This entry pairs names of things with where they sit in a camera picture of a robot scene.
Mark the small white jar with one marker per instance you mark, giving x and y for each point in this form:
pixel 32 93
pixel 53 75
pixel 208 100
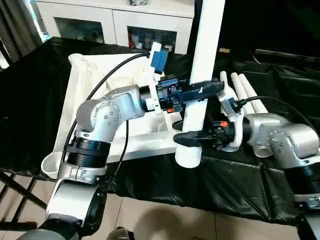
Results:
pixel 168 48

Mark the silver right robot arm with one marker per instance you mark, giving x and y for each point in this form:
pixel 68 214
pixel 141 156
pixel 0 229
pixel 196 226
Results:
pixel 287 140

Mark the black horizontal bar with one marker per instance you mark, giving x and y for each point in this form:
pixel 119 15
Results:
pixel 287 54

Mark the black metal table frame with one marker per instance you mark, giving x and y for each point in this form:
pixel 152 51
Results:
pixel 22 195

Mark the small yellow label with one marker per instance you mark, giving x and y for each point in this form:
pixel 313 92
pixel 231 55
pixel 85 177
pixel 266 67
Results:
pixel 224 50

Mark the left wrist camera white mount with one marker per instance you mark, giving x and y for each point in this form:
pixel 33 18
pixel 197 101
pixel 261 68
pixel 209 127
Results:
pixel 158 58

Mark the dark brown round object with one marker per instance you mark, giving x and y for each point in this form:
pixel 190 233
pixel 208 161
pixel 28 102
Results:
pixel 121 233

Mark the pale blue white pole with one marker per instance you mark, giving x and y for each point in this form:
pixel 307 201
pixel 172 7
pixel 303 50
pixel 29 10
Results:
pixel 44 22

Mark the black glossy mat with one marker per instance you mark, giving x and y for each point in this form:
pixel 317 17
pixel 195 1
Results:
pixel 30 100

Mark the black backdrop cloth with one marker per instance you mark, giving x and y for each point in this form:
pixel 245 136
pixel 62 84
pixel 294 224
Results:
pixel 270 22

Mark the white glass-door cabinet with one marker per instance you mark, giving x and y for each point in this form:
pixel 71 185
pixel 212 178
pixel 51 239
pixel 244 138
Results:
pixel 112 17

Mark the grey brown curtain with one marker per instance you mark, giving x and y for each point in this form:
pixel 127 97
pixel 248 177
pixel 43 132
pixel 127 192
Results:
pixel 15 30

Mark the red white bottle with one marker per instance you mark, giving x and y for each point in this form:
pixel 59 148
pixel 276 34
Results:
pixel 132 42

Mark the white plastic table leg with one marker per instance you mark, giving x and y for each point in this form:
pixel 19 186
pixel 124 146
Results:
pixel 252 97
pixel 224 76
pixel 241 92
pixel 207 50

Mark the dark object on cabinet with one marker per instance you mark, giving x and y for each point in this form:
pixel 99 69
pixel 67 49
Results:
pixel 137 2

